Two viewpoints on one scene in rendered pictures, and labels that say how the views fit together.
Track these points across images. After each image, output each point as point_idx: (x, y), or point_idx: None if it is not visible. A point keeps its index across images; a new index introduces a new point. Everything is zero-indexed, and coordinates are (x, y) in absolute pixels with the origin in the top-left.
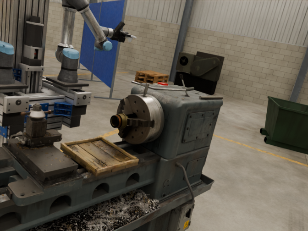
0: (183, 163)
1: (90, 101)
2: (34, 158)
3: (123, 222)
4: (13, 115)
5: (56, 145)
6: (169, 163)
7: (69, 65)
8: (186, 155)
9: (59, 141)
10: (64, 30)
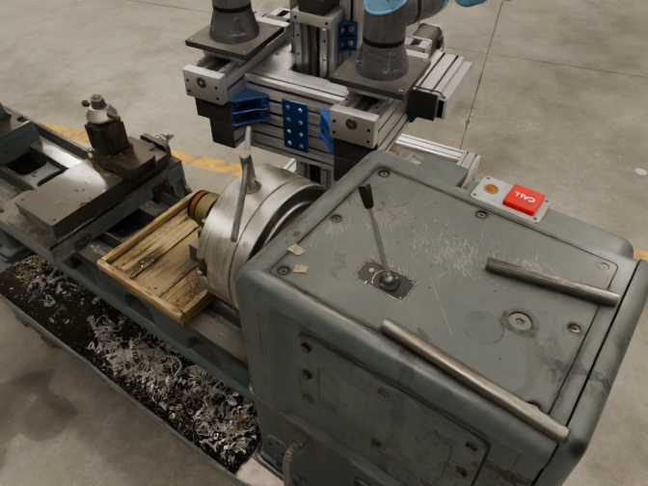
0: (336, 461)
1: (372, 142)
2: (61, 178)
3: (144, 391)
4: (211, 103)
5: (606, 225)
6: (269, 408)
7: (364, 28)
8: (330, 449)
9: (632, 223)
10: None
